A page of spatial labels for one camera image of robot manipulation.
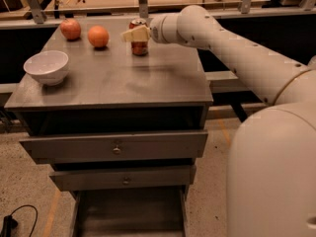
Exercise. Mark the orange fruit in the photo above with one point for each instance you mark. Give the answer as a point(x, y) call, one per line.
point(98, 36)

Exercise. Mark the red apple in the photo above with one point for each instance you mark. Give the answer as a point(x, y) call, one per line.
point(71, 29)

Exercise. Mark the red coke can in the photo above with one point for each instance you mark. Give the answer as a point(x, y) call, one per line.
point(139, 48)

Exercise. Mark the grey middle drawer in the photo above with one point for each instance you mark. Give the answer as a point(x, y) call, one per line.
point(99, 179)

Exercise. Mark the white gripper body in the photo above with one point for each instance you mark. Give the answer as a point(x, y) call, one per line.
point(157, 32)

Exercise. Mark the white bowl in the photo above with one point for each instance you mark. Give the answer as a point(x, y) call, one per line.
point(48, 67)

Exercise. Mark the grey top drawer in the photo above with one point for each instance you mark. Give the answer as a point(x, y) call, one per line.
point(115, 147)

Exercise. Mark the grey drawer cabinet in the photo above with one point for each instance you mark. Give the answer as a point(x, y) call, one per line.
point(110, 91)

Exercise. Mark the open grey bottom drawer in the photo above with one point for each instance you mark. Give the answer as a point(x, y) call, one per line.
point(140, 212)

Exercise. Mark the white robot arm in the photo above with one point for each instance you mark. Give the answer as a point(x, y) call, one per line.
point(271, 169)

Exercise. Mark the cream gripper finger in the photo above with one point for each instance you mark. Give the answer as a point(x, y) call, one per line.
point(137, 34)

